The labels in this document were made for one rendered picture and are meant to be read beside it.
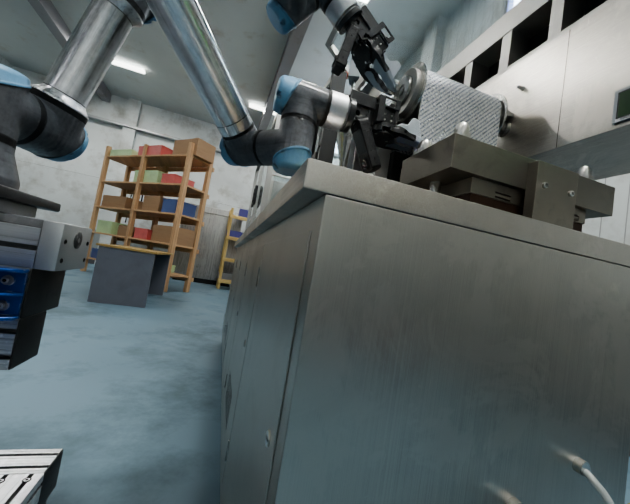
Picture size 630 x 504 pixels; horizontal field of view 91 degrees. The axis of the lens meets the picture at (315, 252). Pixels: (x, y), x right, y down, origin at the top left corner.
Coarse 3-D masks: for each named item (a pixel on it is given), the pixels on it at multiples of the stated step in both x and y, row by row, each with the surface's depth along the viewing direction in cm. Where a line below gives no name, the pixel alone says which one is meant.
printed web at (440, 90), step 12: (432, 72) 76; (432, 84) 74; (444, 84) 75; (456, 84) 77; (432, 96) 74; (444, 96) 75; (456, 96) 76; (468, 96) 77; (480, 96) 78; (492, 96) 81; (456, 108) 76; (468, 108) 77; (480, 108) 78; (492, 108) 79; (492, 120) 79; (360, 168) 110
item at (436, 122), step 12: (420, 108) 73; (432, 108) 74; (444, 108) 75; (420, 120) 73; (432, 120) 74; (444, 120) 75; (456, 120) 76; (468, 120) 77; (480, 120) 78; (420, 132) 73; (432, 132) 74; (444, 132) 75; (480, 132) 78; (492, 132) 79; (432, 144) 74; (492, 144) 79
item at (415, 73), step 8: (408, 72) 78; (416, 72) 74; (400, 80) 82; (416, 80) 74; (416, 88) 74; (408, 96) 76; (416, 96) 74; (408, 104) 76; (400, 112) 78; (416, 112) 77; (408, 120) 82
